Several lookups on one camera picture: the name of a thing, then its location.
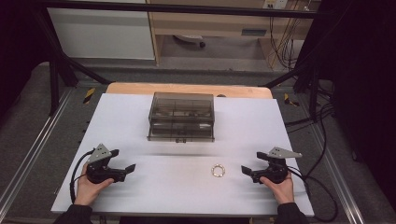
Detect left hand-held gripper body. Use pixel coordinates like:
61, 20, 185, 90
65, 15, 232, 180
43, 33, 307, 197
85, 143, 128, 185

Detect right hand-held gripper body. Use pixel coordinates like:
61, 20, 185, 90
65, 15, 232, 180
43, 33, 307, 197
251, 147, 304, 185

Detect small silver ring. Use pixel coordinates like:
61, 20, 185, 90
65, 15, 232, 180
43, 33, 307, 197
210, 162, 226, 178

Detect transparent grey drawer box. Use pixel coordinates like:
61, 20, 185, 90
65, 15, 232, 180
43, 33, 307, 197
147, 91, 216, 144

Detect person's right hand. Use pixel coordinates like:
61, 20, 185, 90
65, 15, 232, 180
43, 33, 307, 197
259, 172, 296, 205

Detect person's left hand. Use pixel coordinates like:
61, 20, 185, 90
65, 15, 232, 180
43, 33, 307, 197
74, 163, 115, 207

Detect white table board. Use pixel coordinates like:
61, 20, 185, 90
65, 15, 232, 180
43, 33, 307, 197
50, 92, 315, 217

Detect yellow black tape strip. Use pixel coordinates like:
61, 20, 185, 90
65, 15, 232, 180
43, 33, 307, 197
283, 92, 301, 107
82, 87, 96, 105

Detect wooden table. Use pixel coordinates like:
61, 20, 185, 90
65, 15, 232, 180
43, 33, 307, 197
105, 81, 274, 100

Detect black curtain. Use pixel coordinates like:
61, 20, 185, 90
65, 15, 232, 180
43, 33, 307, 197
0, 0, 52, 119
317, 0, 396, 206

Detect white cabinet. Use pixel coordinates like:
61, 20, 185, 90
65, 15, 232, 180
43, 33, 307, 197
46, 0, 156, 61

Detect white chair base with caster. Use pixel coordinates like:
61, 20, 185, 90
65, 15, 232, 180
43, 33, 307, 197
172, 34, 207, 49

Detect light wooden desk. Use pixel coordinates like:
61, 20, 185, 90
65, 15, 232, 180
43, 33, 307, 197
145, 0, 322, 67

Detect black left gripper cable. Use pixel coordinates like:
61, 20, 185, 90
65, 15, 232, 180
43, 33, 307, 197
69, 148, 95, 205

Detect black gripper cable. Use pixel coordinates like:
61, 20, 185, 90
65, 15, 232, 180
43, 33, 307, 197
287, 165, 339, 224
69, 148, 95, 205

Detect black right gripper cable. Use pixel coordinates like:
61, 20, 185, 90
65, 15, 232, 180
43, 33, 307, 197
287, 165, 339, 224

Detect black floor cables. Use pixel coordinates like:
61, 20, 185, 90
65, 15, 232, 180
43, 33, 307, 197
285, 101, 335, 134

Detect aluminium rail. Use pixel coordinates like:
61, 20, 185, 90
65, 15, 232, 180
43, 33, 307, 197
0, 88, 75, 216
310, 123, 366, 224

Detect hanging cable bundle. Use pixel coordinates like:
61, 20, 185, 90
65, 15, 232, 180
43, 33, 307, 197
268, 8, 302, 72

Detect white wall socket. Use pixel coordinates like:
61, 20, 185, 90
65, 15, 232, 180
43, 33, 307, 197
262, 0, 290, 10

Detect black metal frame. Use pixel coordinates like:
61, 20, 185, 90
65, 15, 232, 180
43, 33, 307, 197
32, 0, 323, 122

